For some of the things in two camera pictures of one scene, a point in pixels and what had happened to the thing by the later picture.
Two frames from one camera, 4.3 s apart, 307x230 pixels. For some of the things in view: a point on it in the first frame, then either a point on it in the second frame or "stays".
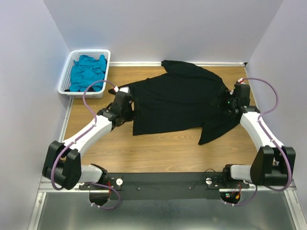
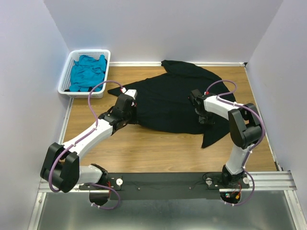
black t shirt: (180, 100) stays
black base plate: (138, 186) stays
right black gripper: (227, 111) -> (208, 121)
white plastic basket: (65, 82) stays
